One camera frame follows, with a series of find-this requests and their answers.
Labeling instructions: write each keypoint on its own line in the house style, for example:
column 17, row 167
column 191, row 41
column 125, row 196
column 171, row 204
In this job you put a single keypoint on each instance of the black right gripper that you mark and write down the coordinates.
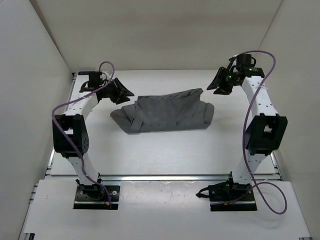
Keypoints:
column 218, row 82

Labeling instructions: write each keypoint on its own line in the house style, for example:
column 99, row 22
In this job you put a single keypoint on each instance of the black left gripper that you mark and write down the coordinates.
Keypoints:
column 122, row 90

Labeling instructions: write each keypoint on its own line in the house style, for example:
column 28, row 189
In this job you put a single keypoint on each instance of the grey pleated skirt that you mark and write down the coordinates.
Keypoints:
column 179, row 111

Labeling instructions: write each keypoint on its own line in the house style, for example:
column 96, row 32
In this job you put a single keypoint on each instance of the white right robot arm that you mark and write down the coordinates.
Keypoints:
column 263, row 128

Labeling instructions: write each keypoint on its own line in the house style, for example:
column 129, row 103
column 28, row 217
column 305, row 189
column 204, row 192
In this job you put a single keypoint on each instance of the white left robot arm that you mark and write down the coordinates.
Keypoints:
column 70, row 135

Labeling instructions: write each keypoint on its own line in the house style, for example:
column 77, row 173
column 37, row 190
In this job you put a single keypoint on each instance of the dark label sticker left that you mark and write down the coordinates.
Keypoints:
column 83, row 73

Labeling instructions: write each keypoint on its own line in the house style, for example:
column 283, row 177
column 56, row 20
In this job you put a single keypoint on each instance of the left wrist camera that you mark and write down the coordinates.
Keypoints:
column 96, row 79

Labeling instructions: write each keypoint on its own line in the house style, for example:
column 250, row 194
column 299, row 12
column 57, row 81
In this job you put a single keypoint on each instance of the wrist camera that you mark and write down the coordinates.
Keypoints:
column 96, row 79
column 244, row 65

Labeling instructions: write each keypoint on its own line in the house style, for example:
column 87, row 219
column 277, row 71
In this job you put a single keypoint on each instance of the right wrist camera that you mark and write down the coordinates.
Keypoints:
column 244, row 65

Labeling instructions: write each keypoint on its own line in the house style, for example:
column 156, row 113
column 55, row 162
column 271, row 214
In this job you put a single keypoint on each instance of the aluminium table edge rail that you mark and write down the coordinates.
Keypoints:
column 164, row 178

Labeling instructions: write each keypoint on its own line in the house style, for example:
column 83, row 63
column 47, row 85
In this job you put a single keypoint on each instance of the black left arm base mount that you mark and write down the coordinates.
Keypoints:
column 93, row 197

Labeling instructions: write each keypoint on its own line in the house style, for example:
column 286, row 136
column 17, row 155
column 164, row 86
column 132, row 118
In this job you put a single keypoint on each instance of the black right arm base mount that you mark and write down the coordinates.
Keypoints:
column 228, row 196

